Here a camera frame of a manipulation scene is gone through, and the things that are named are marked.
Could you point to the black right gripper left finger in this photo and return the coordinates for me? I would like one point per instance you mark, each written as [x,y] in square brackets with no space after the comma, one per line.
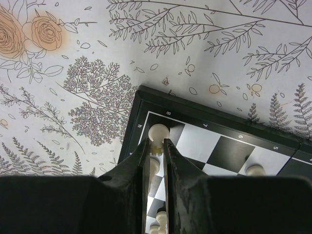
[113,203]

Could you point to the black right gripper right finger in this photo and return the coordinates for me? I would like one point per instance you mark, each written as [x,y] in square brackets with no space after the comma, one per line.
[197,203]

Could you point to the black white chess board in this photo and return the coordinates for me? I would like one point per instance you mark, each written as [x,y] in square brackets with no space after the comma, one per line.
[217,143]

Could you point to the white chess piece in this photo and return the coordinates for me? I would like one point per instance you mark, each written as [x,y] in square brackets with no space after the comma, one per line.
[157,133]
[154,168]
[156,229]

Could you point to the white chess pawn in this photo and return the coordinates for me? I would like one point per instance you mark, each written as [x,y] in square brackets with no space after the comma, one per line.
[255,170]
[161,218]

